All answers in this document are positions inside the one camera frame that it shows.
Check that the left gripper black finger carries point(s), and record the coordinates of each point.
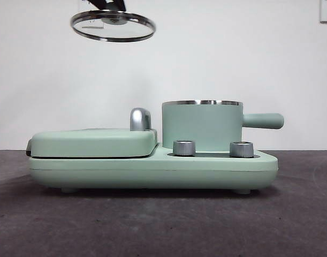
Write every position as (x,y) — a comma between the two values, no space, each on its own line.
(120,4)
(95,2)

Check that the glass pot lid green knob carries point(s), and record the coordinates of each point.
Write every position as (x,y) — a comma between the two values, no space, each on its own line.
(113,21)

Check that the mint green grill cover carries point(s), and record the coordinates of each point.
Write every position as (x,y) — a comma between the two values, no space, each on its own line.
(85,143)

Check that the silver control knob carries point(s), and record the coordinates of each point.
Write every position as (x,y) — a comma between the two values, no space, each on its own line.
(184,148)
(241,149)

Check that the mint green breakfast machine base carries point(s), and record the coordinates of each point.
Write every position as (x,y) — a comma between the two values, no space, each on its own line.
(152,171)

